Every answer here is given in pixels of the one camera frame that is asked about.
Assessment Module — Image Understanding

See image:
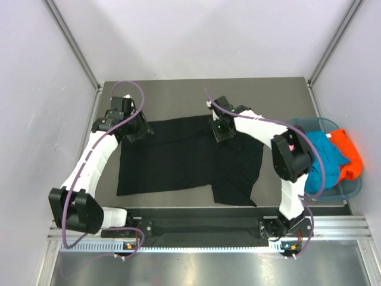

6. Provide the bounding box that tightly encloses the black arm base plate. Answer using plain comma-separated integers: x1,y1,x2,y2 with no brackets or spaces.
126,207,312,248

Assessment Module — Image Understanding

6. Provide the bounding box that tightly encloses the aluminium frame rail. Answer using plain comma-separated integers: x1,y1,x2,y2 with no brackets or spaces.
48,216,372,241

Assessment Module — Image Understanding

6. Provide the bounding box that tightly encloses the teal laundry basket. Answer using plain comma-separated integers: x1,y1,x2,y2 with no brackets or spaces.
288,117,363,202

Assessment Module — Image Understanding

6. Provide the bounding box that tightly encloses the blue t shirt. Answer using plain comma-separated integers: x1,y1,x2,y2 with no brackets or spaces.
305,131,349,194

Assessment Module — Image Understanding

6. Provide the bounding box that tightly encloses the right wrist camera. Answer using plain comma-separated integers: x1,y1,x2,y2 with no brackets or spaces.
207,96,235,121

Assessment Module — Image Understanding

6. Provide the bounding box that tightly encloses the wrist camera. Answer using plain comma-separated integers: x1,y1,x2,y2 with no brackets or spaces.
207,96,235,121
110,95,135,115

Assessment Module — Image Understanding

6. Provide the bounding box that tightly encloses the slotted grey cable duct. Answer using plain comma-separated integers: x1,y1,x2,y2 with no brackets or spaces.
59,240,301,253

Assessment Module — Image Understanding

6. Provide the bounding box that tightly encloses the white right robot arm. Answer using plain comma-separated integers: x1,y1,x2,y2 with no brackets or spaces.
210,107,314,236

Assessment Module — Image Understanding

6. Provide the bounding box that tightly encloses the orange t shirt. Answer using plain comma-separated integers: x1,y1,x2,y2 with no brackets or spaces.
329,129,363,182

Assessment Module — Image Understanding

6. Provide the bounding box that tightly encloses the black t shirt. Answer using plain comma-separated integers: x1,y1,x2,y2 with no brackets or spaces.
117,115,264,207

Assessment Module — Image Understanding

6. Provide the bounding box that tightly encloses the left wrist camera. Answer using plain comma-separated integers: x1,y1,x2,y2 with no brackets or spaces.
110,95,135,115

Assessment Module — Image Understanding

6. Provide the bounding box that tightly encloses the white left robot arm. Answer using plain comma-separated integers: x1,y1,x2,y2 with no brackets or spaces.
48,110,153,237

